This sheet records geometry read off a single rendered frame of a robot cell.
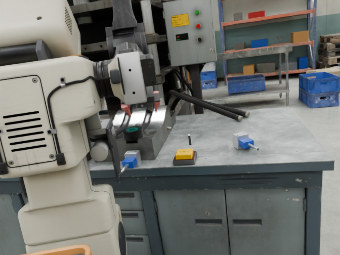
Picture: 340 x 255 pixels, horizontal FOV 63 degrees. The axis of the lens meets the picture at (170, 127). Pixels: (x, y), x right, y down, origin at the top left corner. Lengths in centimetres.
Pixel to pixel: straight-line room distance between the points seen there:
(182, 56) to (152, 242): 114
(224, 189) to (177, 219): 25
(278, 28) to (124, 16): 702
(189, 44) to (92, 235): 139
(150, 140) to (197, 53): 92
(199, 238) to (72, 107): 87
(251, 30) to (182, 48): 585
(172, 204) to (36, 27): 84
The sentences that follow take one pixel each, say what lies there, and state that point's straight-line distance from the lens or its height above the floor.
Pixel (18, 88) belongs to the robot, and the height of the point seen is 119.
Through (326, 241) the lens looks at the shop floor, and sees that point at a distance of 199.
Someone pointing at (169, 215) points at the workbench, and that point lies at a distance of 122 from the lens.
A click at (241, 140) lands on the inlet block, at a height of 84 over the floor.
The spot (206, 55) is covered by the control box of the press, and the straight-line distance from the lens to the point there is 185.
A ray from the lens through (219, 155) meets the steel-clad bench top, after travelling 108.
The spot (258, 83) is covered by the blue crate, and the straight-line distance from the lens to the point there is 480.
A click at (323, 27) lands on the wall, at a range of 787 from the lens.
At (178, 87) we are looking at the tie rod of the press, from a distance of 247.
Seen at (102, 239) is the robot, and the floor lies 79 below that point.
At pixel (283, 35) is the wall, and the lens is 771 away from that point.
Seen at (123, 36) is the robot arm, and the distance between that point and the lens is 77.
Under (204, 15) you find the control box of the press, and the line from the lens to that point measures 185.
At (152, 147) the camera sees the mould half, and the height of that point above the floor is 85.
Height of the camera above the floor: 124
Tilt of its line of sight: 17 degrees down
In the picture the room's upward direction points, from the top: 8 degrees counter-clockwise
